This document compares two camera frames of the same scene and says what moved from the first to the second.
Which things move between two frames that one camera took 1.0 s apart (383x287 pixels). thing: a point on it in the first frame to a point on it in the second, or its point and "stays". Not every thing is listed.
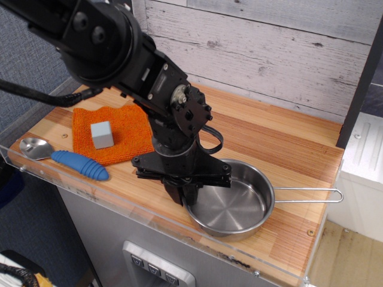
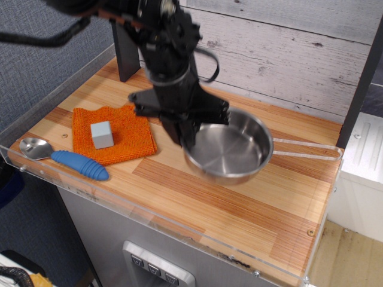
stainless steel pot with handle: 230,212 to 228,153
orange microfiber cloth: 130,129 stays
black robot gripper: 176,159 to 183,98
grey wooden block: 102,135 stays
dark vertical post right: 361,92 stays
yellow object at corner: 43,281 stays
